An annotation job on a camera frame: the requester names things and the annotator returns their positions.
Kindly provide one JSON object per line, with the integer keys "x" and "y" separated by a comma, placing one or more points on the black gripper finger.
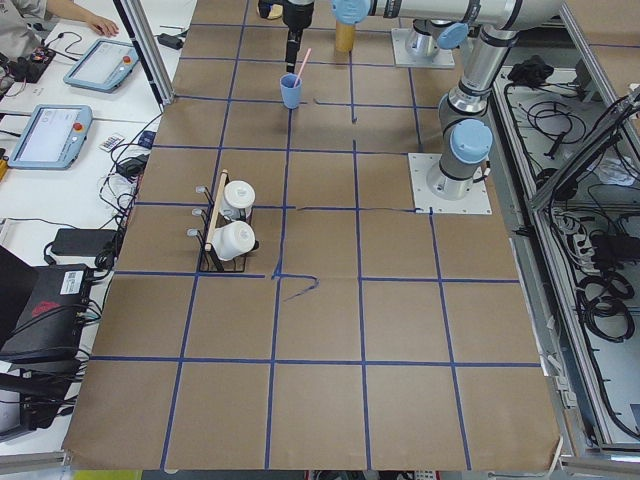
{"x": 292, "y": 49}

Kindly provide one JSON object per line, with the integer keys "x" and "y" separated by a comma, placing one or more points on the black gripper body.
{"x": 296, "y": 16}

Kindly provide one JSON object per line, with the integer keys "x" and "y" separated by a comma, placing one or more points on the pink chopstick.
{"x": 302, "y": 67}

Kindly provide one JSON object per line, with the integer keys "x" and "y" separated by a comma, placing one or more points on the light blue plastic cup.
{"x": 291, "y": 87}

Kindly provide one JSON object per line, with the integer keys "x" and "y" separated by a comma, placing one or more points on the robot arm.
{"x": 448, "y": 34}
{"x": 467, "y": 140}

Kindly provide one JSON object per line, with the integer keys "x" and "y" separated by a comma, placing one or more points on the bamboo chopstick holder cup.
{"x": 344, "y": 37}

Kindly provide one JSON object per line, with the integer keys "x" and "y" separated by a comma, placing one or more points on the person hand on desk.
{"x": 101, "y": 25}

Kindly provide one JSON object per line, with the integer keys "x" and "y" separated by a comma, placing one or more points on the wooden rack dowel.
{"x": 219, "y": 194}

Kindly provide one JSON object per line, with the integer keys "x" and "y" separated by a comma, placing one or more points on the white mug far side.
{"x": 238, "y": 199}

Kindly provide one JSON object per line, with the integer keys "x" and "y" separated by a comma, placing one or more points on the far teach pendant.
{"x": 103, "y": 67}

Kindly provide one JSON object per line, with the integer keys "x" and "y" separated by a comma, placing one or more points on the teach pendant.
{"x": 53, "y": 137}
{"x": 103, "y": 67}

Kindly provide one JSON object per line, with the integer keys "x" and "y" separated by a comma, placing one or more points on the small remote control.
{"x": 111, "y": 142}

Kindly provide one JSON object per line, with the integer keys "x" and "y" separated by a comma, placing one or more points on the white mug near rack end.
{"x": 233, "y": 240}

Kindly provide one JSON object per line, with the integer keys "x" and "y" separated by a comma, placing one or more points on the near teach pendant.
{"x": 53, "y": 137}

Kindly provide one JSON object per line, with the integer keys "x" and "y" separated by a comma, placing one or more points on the black power adapter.
{"x": 79, "y": 243}

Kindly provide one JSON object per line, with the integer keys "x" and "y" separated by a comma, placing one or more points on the black computer box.
{"x": 41, "y": 320}

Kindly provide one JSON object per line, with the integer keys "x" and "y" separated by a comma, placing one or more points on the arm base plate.
{"x": 433, "y": 192}
{"x": 416, "y": 50}

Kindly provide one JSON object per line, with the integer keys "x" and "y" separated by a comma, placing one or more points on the aluminium frame post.
{"x": 133, "y": 17}

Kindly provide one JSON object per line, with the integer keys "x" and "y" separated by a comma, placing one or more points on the black wire mug rack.
{"x": 208, "y": 261}

